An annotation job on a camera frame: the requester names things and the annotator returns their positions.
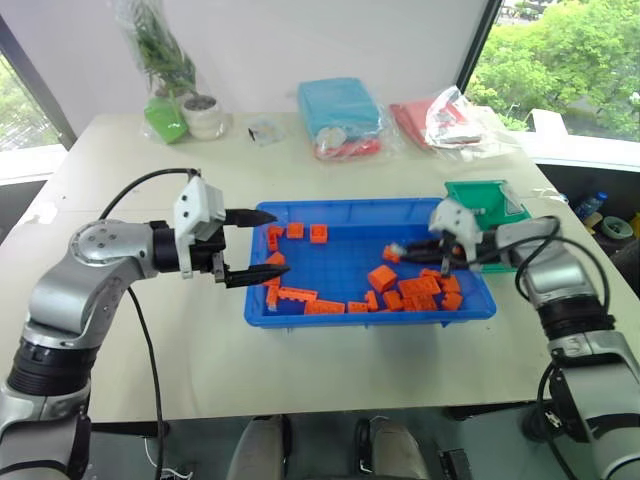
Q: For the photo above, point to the green plastic bin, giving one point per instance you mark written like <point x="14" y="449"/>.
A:
<point x="475" y="195"/>

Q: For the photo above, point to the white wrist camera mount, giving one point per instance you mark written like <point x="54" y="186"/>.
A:
<point x="192" y="205"/>
<point x="457" y="217"/>

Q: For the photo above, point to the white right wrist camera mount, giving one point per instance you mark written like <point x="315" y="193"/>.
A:
<point x="457" y="217"/>

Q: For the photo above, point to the small black box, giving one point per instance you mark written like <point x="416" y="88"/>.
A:
<point x="456" y="465"/>

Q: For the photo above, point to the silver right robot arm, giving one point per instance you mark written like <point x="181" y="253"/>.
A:
<point x="550" y="270"/>

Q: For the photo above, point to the small clear plastic packet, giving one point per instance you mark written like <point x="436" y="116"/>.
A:
<point x="265" y="131"/>

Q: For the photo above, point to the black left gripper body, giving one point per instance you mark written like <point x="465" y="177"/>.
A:
<point x="205" y="252"/>

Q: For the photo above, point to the clear crumpled plastic bag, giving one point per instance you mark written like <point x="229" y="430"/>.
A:
<point x="465" y="130"/>

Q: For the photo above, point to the red folded cloth bag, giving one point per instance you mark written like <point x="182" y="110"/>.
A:
<point x="412" y="122"/>

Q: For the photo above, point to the green plant in clear bag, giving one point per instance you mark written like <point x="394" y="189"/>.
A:
<point x="160" y="55"/>

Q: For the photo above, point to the clear plastic water bottle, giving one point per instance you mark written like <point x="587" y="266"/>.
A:
<point x="590" y="205"/>

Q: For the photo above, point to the teal cloth in bag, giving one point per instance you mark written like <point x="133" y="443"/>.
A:
<point x="337" y="102"/>

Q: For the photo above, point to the blue plastic bin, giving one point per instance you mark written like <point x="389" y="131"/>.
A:
<point x="340" y="260"/>

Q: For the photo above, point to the wide orange plastic block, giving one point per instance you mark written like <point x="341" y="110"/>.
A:
<point x="421" y="303"/>
<point x="419" y="287"/>

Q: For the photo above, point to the grey tape roll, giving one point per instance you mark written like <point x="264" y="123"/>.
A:
<point x="616" y="226"/>

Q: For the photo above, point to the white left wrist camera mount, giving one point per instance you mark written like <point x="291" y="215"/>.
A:
<point x="192" y="205"/>

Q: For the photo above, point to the grey rounded shape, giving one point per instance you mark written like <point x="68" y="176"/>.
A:
<point x="260" y="450"/>
<point x="395" y="450"/>

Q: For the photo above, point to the white ribbed plant pot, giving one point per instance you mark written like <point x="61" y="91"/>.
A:
<point x="202" y="120"/>

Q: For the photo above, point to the green square plant pot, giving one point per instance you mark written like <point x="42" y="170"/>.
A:
<point x="165" y="120"/>

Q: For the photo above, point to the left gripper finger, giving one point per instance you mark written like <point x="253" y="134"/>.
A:
<point x="250" y="217"/>
<point x="255" y="276"/>

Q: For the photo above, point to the red cloth in bag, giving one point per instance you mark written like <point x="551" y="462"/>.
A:
<point x="357" y="148"/>

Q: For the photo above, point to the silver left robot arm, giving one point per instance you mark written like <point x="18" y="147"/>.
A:
<point x="100" y="245"/>

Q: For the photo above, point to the long orange plastic block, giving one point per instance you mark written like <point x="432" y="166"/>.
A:
<point x="298" y="295"/>
<point x="325" y="307"/>

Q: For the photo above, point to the small clear plastic scrap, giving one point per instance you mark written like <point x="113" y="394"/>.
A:
<point x="550" y="194"/>

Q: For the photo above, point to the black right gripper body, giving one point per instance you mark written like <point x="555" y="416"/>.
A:
<point x="455" y="255"/>

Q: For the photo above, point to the large orange plastic block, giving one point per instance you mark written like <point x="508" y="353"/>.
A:
<point x="382" y="277"/>

